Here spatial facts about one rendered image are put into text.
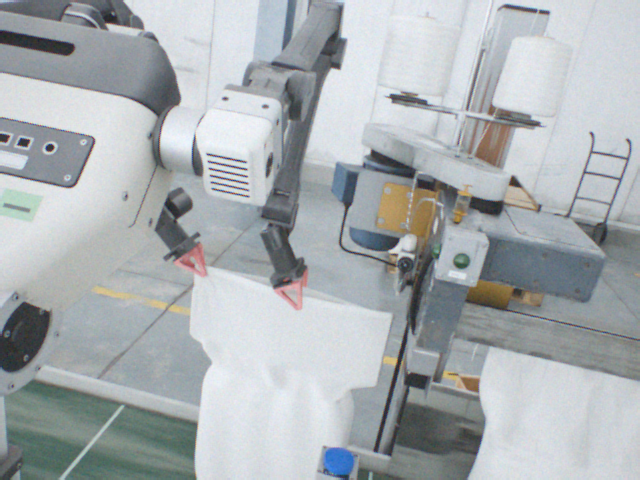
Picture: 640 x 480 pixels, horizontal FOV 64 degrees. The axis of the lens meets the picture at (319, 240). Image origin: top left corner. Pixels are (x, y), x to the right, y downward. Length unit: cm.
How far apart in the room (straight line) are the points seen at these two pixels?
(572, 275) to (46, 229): 85
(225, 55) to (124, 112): 578
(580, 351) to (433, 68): 71
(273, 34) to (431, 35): 471
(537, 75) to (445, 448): 109
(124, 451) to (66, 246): 114
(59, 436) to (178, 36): 546
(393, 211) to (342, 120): 486
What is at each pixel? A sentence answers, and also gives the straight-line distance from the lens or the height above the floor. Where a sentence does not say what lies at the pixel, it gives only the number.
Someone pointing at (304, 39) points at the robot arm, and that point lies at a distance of 100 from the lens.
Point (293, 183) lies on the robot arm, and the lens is 113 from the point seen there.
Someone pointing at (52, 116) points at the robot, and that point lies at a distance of 75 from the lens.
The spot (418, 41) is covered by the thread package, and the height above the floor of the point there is 164.
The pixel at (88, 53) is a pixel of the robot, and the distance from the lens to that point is 79.
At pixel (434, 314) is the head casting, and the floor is 115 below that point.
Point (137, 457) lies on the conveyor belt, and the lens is 173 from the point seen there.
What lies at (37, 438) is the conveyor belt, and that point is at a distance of 183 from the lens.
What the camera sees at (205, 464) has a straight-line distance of 150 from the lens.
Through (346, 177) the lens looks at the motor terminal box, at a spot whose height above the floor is 129.
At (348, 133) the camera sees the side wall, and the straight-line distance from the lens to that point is 619.
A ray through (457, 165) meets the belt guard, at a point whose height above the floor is 141.
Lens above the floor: 160
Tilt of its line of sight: 21 degrees down
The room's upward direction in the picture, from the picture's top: 10 degrees clockwise
